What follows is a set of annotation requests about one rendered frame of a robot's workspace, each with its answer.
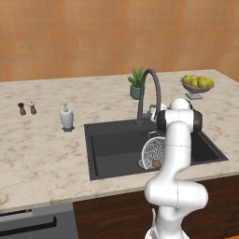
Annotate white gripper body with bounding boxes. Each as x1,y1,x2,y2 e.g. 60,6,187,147
150,111,161,123

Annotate dark grey curved faucet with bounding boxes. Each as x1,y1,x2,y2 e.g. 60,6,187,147
135,68,162,126

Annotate white mesh colander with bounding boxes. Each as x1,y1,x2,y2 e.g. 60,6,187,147
138,132,167,171

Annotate dark grey sink basin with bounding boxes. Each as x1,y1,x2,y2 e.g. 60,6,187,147
83,117,230,181

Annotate green potted plant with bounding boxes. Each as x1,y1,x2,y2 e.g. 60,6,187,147
127,67,145,101

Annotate grey fruit bowl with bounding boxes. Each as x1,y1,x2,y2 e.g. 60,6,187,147
179,77,216,101

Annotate white soap dispenser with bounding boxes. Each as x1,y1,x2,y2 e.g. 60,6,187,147
59,103,76,134

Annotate dark brown cupboard door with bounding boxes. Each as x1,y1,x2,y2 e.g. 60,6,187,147
183,175,239,239
73,190,157,239

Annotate white-topped brown salt shaker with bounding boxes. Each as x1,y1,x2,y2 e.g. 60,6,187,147
28,101,38,116

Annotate brown pepper shaker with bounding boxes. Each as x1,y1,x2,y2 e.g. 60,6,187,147
17,102,27,117

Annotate grey dishwasher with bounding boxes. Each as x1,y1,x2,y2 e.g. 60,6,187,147
0,202,79,239

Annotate black dishwasher handle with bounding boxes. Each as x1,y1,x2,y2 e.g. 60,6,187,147
0,216,58,238

